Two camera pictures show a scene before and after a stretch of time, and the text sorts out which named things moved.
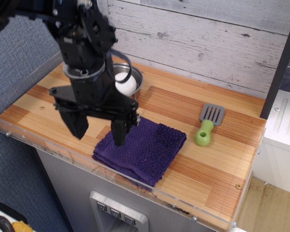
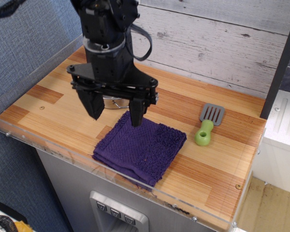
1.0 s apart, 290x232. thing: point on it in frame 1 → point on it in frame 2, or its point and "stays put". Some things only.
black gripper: [95, 95] → [114, 72]
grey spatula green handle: [210, 115] stays put
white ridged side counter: [282, 123] stays put
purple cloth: [147, 148] stays put
